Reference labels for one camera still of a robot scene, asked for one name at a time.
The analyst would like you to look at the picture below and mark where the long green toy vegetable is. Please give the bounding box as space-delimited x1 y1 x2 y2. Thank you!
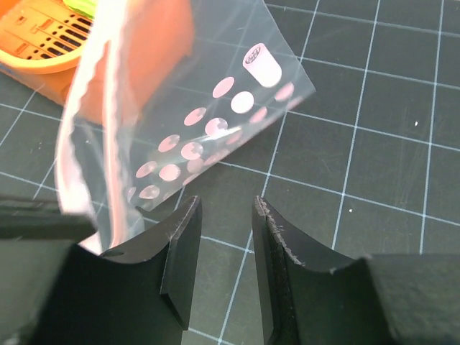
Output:
63 0 98 18

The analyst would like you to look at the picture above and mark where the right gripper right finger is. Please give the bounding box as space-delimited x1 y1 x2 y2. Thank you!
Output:
252 197 459 344

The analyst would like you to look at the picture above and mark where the orange plastic basket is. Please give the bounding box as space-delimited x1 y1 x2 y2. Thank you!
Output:
1 1 195 120

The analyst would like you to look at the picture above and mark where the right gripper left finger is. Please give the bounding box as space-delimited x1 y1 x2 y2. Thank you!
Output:
1 196 202 345

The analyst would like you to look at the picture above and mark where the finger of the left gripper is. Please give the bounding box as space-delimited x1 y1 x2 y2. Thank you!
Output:
1 195 96 241

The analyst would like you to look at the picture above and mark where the pink dotted zip bag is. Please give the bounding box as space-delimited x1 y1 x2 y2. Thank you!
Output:
54 1 315 254

